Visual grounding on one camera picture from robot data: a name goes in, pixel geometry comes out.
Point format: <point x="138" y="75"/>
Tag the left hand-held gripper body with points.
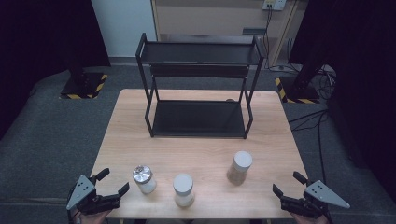
<point x="93" y="201"/>

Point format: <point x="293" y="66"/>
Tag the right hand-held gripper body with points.
<point x="303" y="205"/>

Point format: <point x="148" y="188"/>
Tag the silver lid glass jar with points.
<point x="145" y="183"/>

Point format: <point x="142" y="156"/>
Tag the white lid jar pale contents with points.
<point x="183" y="193"/>

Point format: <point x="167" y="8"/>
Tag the black metal two-tier shelf rack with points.
<point x="199" y="118"/>

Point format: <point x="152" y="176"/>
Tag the person's left hand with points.
<point x="93" y="218"/>

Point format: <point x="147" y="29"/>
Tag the person's right hand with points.
<point x="311" y="220"/>

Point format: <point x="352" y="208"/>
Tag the white lid jar brown contents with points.
<point x="239" y="169"/>

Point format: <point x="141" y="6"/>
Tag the black stand with striped base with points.
<point x="84" y="87"/>
<point x="297" y="91"/>

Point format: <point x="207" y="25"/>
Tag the small round brown object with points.
<point x="230" y="100"/>

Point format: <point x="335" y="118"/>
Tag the black curtain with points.
<point x="364" y="77"/>
<point x="37" y="46"/>

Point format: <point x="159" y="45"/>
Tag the grey label strip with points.
<point x="254" y="31"/>

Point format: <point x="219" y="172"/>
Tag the beige cabinet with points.
<point x="211" y="17"/>

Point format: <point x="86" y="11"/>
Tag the white wall socket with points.
<point x="274" y="4"/>

